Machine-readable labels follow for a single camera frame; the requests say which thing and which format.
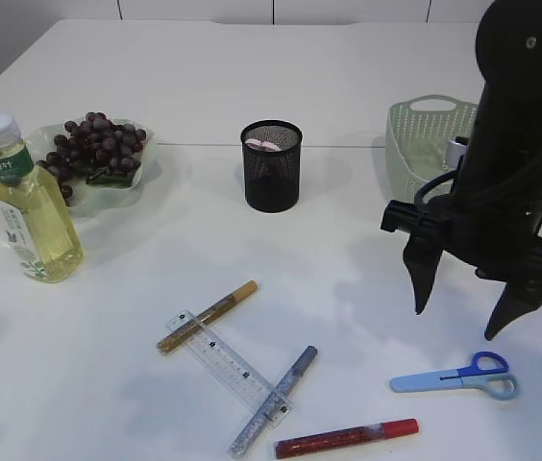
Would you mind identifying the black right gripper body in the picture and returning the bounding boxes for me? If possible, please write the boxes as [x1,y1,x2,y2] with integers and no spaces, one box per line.
[381,119,542,282]

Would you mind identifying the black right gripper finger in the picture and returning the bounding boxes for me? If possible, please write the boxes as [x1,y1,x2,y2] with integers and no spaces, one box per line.
[484,279,542,341]
[403,234,443,315]

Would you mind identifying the blue scissors with sheath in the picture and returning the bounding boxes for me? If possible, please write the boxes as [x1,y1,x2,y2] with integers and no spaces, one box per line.
[389,351,520,400]

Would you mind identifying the pink scissors with purple sheath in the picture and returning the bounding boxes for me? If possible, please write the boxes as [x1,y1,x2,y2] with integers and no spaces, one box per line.
[245,138,282,152]

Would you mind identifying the clear plastic ruler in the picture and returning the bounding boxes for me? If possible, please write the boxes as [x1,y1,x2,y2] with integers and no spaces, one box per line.
[165,310,293,427]

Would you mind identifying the purple artificial grape bunch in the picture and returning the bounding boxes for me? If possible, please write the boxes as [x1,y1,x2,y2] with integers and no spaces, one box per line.
[37,111,153,207]

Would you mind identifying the yellow tea drink bottle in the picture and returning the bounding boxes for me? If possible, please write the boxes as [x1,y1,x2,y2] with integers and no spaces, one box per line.
[0,112,84,283]

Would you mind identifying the black blue right robot arm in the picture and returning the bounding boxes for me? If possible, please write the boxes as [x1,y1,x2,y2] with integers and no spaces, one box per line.
[381,1,542,339]

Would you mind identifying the light green woven plastic basket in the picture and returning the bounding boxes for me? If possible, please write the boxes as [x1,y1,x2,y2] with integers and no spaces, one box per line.
[385,94,478,203]

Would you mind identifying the gold glitter marker pen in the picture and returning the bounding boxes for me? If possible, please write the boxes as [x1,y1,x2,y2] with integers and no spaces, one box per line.
[157,280,258,355]

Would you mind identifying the black mesh pen holder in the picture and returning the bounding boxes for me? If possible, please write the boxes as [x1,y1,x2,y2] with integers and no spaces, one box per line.
[240,120,303,213]

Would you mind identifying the silver glitter marker pen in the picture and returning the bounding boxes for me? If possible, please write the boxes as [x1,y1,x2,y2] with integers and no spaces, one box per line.
[227,346,318,460]

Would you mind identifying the red glitter marker pen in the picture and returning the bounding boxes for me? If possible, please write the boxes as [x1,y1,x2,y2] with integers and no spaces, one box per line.
[273,418,419,459]

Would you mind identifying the green wavy glass plate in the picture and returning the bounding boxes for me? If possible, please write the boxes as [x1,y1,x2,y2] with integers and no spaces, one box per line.
[26,111,158,217]

